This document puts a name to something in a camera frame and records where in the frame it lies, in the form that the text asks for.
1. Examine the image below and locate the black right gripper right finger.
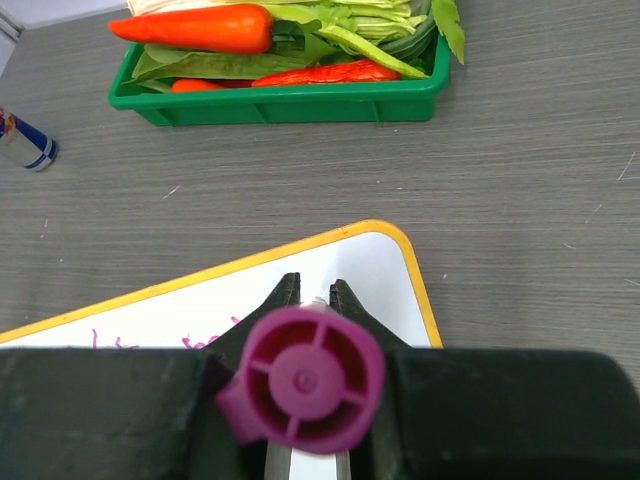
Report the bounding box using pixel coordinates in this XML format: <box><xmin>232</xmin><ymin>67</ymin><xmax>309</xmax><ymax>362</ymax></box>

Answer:
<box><xmin>330</xmin><ymin>280</ymin><xmax>639</xmax><ymax>479</ymax></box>

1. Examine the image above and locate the pink capped marker pen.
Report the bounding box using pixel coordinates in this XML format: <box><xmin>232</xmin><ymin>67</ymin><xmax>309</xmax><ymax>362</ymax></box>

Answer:
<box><xmin>215</xmin><ymin>297</ymin><xmax>385</xmax><ymax>479</ymax></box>

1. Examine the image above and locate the red bull drink can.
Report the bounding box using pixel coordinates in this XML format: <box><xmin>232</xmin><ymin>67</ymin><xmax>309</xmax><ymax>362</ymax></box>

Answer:
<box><xmin>0</xmin><ymin>108</ymin><xmax>59</xmax><ymax>172</ymax></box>

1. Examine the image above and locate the white green leek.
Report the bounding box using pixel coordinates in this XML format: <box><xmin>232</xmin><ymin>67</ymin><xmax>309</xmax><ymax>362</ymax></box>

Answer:
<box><xmin>125</xmin><ymin>1</ymin><xmax>466</xmax><ymax>86</ymax></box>

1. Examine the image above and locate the red chili pepper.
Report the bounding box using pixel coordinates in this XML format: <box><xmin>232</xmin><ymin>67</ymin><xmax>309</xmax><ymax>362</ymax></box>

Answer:
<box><xmin>252</xmin><ymin>59</ymin><xmax>401</xmax><ymax>87</ymax></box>

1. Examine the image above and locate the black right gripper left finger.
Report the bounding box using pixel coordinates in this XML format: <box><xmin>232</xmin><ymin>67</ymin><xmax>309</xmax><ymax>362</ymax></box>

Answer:
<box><xmin>1</xmin><ymin>273</ymin><xmax>301</xmax><ymax>479</ymax></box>

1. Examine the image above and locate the yellow framed whiteboard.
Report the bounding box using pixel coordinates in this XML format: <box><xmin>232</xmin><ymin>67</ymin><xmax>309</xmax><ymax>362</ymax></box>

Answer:
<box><xmin>1</xmin><ymin>220</ymin><xmax>442</xmax><ymax>349</ymax></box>

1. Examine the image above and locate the orange carrot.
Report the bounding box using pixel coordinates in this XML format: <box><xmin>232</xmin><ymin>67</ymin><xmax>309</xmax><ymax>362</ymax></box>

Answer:
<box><xmin>109</xmin><ymin>4</ymin><xmax>274</xmax><ymax>55</ymax></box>

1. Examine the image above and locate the green plastic vegetable tray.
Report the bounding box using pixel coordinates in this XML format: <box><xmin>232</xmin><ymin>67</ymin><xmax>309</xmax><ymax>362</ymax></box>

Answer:
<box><xmin>108</xmin><ymin>36</ymin><xmax>451</xmax><ymax>127</ymax></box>

